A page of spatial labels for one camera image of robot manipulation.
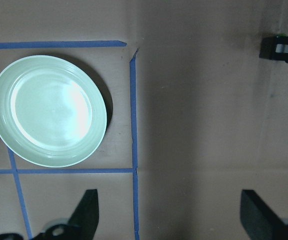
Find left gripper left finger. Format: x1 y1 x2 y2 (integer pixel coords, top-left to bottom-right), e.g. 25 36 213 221
33 189 99 240

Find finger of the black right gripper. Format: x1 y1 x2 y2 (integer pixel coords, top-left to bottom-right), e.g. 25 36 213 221
259 35 288 63

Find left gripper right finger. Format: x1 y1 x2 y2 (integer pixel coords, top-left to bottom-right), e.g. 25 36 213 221
240 189 288 240

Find light green plate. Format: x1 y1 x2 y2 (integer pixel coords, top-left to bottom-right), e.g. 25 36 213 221
0 55 107 168

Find brown paper table cover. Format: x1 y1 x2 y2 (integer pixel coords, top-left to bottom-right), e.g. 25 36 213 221
0 0 288 240

